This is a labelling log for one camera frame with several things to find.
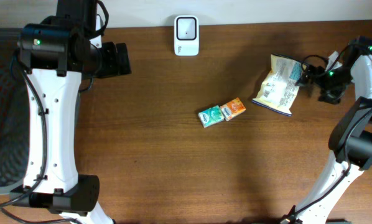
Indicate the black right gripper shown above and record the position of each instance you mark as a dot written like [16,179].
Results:
[335,95]

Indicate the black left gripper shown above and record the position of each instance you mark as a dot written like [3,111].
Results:
[115,68]

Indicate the yellow snack bag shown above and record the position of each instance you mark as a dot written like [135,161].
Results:
[279,89]

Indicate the orange tissue pack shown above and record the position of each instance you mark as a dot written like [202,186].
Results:
[232,109]

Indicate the teal tissue pack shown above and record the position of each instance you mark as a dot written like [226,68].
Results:
[211,116]

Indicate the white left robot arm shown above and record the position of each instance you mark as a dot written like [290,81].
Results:
[81,204]

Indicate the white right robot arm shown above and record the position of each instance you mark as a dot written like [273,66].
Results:
[350,142]

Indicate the grey plastic basket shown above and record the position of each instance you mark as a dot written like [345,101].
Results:
[37,120]

